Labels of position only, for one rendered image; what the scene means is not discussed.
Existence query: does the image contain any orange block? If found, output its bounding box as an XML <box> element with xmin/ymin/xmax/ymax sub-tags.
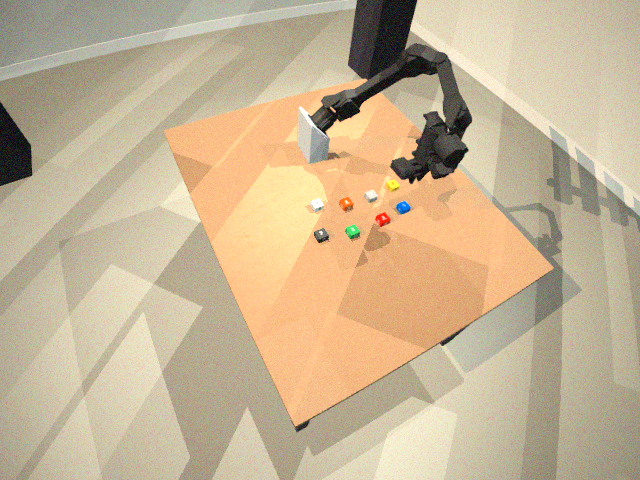
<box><xmin>339</xmin><ymin>197</ymin><xmax>354</xmax><ymax>211</ymax></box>

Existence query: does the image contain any green block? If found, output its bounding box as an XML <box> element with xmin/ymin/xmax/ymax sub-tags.
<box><xmin>345</xmin><ymin>224</ymin><xmax>360</xmax><ymax>239</ymax></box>

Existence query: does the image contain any blue block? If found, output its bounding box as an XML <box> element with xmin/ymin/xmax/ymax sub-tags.
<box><xmin>395</xmin><ymin>200</ymin><xmax>411</xmax><ymax>214</ymax></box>

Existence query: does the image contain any red block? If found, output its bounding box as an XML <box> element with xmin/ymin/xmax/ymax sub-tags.
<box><xmin>375</xmin><ymin>213</ymin><xmax>391</xmax><ymax>227</ymax></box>

